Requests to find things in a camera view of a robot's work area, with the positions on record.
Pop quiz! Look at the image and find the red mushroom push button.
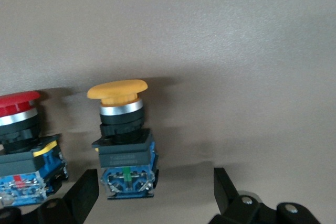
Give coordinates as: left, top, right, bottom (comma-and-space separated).
0, 90, 70, 208

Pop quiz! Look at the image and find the yellow mushroom push button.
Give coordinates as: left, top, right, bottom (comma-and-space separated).
86, 79, 160, 201

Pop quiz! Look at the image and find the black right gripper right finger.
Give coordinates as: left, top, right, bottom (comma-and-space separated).
209, 167, 322, 224

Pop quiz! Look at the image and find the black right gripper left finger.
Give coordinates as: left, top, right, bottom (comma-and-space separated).
37, 168, 100, 224

